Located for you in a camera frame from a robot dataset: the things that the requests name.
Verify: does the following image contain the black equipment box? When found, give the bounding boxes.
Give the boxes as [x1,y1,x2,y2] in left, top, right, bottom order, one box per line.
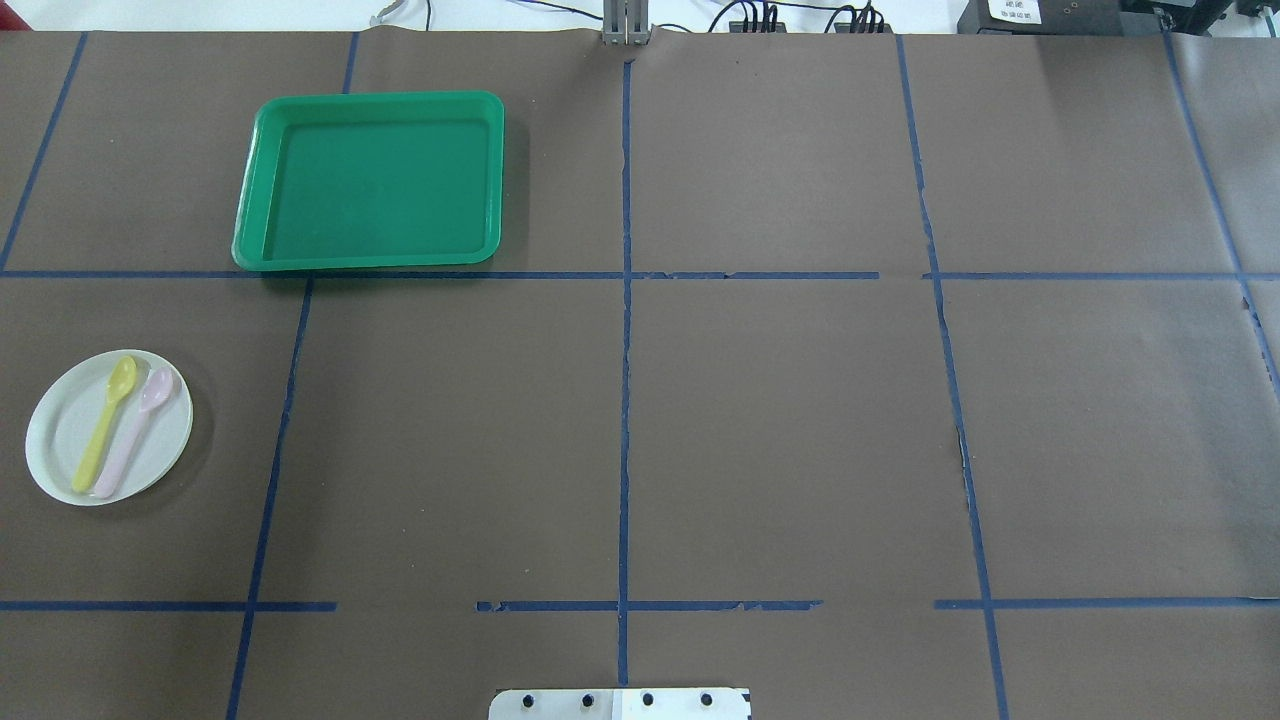
[956,1,1123,36]

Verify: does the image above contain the white metal base plate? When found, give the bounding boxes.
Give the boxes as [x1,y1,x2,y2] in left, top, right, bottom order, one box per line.
[488,687,753,719]

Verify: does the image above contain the white round plate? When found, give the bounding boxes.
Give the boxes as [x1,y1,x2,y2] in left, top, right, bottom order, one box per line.
[26,348,195,507]

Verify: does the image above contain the pink plastic spoon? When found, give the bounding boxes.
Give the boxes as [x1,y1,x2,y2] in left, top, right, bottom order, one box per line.
[91,366,177,498]

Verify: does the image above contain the green plastic tray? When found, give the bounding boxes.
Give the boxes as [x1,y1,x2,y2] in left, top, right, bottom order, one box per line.
[230,90,506,272]

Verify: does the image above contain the black power strip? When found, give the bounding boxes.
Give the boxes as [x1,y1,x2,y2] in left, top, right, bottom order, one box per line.
[824,1,893,35]
[716,1,787,35]

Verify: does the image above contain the black power strip right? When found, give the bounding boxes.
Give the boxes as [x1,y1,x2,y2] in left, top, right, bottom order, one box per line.
[824,1,893,35]

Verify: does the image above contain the yellow plastic spoon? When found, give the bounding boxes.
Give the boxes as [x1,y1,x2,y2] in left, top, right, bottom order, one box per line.
[72,354,140,495]

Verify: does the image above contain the grey aluminium post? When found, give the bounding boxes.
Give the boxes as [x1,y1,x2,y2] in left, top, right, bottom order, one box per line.
[602,0,653,47]

